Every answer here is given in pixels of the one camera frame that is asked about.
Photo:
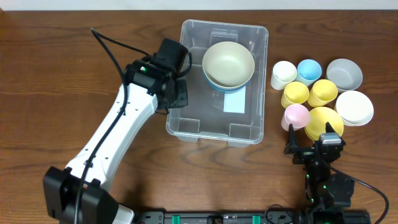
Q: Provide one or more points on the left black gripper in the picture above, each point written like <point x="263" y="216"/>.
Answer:
<point x="183" y="101"/>

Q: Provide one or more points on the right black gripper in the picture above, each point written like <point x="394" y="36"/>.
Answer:
<point x="291" y="147"/>

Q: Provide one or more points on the pink cup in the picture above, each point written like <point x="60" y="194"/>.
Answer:
<point x="297" y="115"/>

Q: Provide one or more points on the dark blue bowl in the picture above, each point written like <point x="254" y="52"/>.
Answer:
<point x="223" y="91"/>
<point x="210" y="83"/>

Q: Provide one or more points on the yellow cup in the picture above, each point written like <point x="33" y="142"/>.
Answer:
<point x="294" y="93"/>
<point x="322" y="92"/>

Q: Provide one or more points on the cream large bowl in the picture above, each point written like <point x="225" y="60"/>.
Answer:
<point x="228" y="64"/>

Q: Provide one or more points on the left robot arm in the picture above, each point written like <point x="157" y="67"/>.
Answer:
<point x="79" y="193"/>

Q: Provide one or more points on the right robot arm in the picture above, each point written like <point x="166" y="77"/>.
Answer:
<point x="329" y="193"/>

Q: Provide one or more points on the clear plastic storage container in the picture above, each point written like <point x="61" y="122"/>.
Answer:
<point x="203" y="117"/>

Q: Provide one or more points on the yellow small bowl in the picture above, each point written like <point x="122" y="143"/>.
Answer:
<point x="318" y="118"/>

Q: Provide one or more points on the white small bowl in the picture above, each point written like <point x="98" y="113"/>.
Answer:
<point x="355" y="108"/>

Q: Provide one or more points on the white label sticker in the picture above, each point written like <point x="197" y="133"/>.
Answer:
<point x="235" y="102"/>

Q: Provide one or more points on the light blue cup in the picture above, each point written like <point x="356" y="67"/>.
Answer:
<point x="308" y="71"/>

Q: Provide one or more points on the cream white cup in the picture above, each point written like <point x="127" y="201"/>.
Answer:
<point x="283" y="73"/>

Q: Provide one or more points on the grey small bowl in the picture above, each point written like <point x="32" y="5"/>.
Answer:
<point x="345" y="74"/>

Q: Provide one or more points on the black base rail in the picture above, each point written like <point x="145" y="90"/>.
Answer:
<point x="271" y="216"/>

